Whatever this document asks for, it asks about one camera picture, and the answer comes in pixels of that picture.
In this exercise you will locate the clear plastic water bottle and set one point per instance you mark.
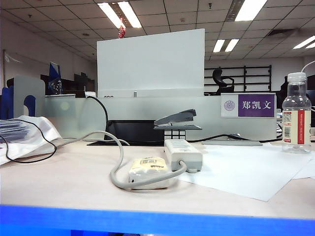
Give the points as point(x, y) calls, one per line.
point(295, 103)

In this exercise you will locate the grey frosted desk partition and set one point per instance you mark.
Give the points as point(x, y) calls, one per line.
point(133, 108)

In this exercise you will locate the white power strip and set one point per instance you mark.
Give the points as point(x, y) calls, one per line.
point(183, 152)

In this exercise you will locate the small white box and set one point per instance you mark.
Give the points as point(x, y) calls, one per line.
point(89, 94)

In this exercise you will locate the grey metal bookend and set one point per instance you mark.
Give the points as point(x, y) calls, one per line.
point(22, 86)

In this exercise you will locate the distant ceiling light strip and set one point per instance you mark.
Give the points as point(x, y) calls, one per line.
point(305, 42)

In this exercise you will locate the purple white name plate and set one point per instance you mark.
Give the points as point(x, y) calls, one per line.
point(256, 105)

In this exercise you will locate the grey stapler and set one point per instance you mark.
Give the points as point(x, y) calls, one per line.
point(177, 118)

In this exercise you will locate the red hanging ornament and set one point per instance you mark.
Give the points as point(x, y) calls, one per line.
point(121, 32)

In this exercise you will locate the black office chair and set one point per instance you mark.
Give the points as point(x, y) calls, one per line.
point(217, 76)

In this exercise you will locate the black desk tray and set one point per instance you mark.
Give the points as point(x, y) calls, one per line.
point(133, 132)

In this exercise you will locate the blue crystal trophy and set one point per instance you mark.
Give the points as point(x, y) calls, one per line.
point(54, 76)

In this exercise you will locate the black background cabinets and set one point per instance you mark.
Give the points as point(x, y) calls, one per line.
point(78, 83)

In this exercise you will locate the white board panel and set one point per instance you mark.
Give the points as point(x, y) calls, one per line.
point(147, 64)

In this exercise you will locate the black shelf rack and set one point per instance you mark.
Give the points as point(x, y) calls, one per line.
point(245, 78)

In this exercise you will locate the white printed plastic bag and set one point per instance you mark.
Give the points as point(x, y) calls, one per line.
point(24, 145)

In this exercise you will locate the small white paper sheet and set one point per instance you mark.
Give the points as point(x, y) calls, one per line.
point(307, 173)

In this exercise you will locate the white tissue pack yellow label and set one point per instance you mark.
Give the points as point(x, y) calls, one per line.
point(147, 169)

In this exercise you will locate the wide ceiling light panel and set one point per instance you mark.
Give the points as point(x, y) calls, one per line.
point(249, 9)

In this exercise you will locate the small double ceiling light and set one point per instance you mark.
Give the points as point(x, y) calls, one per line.
point(219, 45)

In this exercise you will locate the large white paper sheet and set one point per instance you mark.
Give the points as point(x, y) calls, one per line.
point(241, 172)

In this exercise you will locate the blue file holder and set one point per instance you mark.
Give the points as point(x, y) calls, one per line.
point(7, 103)

